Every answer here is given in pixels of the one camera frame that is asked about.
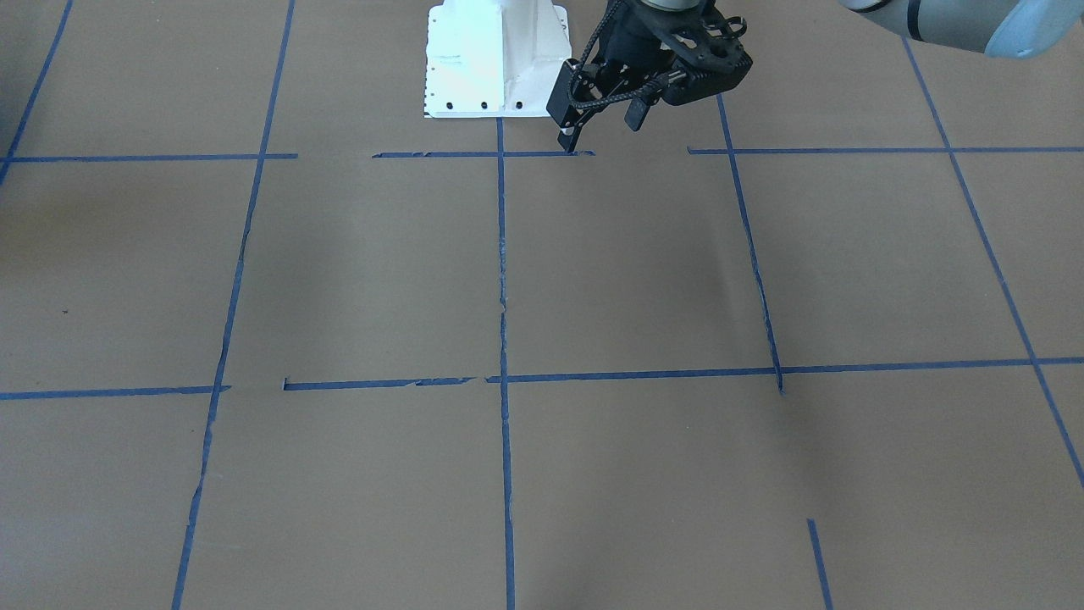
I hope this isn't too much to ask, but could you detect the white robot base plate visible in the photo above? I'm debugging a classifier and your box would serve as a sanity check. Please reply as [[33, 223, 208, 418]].
[[423, 1, 572, 119]]

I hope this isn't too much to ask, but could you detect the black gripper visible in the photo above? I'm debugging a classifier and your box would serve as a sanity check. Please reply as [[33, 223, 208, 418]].
[[547, 1, 754, 154]]

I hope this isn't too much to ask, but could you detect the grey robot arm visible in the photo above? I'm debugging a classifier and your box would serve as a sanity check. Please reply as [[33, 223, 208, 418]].
[[546, 1, 1083, 153]]

